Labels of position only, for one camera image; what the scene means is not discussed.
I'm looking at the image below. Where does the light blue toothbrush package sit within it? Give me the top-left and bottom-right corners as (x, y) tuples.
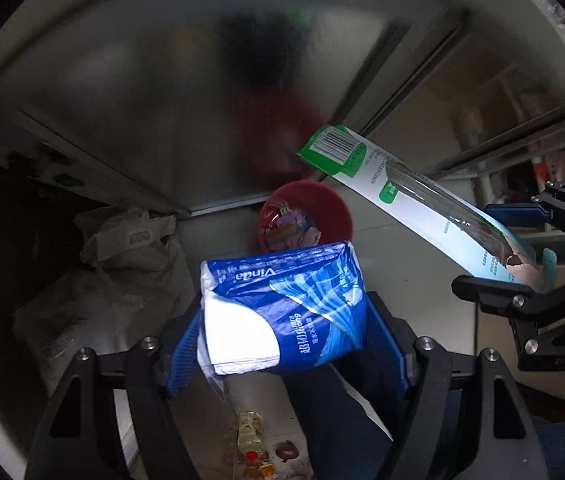
(299, 126), (557, 292)

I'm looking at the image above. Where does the blue Vinda tissue pack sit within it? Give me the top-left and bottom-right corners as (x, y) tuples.
(198, 242), (367, 377)

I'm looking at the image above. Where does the red trash bin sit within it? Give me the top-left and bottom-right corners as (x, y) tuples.
(258, 180), (353, 252)

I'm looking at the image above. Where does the white plastic sack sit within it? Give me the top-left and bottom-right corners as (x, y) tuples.
(14, 207), (194, 393)

